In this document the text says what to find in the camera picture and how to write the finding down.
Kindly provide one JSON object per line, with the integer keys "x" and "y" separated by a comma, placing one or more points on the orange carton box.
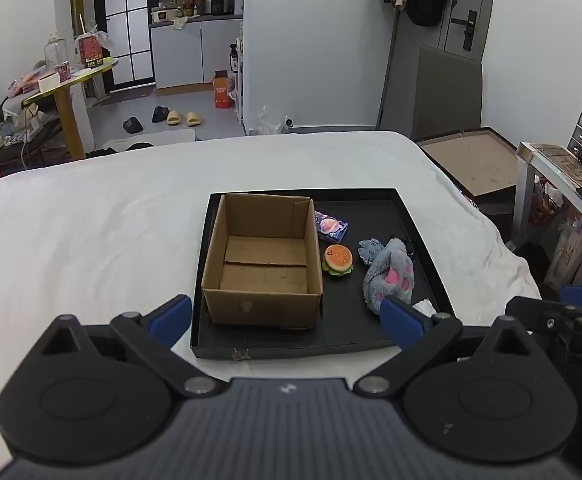
{"x": 222, "y": 92}

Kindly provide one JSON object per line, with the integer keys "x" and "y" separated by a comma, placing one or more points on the small black fabric pouch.
{"x": 407, "y": 246}

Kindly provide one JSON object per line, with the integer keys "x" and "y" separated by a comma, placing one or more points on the clear plastic bag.
{"x": 273, "y": 122}

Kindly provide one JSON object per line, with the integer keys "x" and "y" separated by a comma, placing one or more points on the black slipper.
{"x": 160, "y": 114}
{"x": 132, "y": 125}

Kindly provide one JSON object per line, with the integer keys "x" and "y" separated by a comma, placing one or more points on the small white box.
{"x": 48, "y": 83}

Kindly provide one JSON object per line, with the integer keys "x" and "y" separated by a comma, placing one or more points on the white shelf rack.
{"x": 240, "y": 75}

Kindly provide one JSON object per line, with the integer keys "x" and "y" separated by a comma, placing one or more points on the brown door mat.
{"x": 126, "y": 96}

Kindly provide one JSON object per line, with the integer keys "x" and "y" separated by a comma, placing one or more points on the white floor mat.
{"x": 161, "y": 137}

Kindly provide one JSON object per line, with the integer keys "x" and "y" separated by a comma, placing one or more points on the red box with straw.
{"x": 90, "y": 51}

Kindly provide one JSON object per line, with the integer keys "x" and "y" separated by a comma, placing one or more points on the black framed glass door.
{"x": 126, "y": 20}

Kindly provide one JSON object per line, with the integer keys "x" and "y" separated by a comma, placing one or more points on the brown framed board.
{"x": 476, "y": 162}

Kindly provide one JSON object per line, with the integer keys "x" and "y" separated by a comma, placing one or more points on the grey leaning panel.
{"x": 446, "y": 95}

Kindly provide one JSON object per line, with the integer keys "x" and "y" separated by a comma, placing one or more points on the white tissue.
{"x": 425, "y": 307}

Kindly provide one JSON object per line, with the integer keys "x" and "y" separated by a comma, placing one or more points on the grey entrance door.
{"x": 471, "y": 0}

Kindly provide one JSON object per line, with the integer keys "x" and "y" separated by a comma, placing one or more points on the clear glass bottle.
{"x": 55, "y": 52}

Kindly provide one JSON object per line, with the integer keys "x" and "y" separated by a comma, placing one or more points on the yellow round side table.
{"x": 68, "y": 110}

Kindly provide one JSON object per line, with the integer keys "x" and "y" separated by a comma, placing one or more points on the white desk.
{"x": 556, "y": 180}

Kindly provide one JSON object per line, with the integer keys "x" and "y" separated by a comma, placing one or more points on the pile of household clutter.
{"x": 16, "y": 125}

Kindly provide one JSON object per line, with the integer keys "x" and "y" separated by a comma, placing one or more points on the purple snack packet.
{"x": 331, "y": 226}

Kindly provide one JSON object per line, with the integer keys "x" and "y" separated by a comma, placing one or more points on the beige tote bag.
{"x": 571, "y": 255}

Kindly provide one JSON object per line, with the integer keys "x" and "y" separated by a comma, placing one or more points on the burger plush toy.
{"x": 338, "y": 259}

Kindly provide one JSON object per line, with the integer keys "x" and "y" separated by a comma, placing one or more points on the grey kitchen cabinet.
{"x": 186, "y": 55}

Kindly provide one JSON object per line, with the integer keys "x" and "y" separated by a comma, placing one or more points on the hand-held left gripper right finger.
{"x": 401, "y": 321}

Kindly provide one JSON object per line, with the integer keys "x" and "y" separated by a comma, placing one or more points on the black shallow tray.
{"x": 361, "y": 330}

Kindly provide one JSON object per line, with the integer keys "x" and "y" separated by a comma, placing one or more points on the grey paw plush glove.
{"x": 388, "y": 272}

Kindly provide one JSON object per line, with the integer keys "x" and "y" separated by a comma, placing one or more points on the dark spray bottle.
{"x": 233, "y": 60}

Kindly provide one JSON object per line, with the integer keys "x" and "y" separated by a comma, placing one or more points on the brown cardboard box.
{"x": 263, "y": 305}

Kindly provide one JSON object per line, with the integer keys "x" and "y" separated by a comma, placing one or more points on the small blue knitted plush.
{"x": 370, "y": 251}

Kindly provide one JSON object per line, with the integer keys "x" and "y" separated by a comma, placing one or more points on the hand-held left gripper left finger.
{"x": 171, "y": 319}

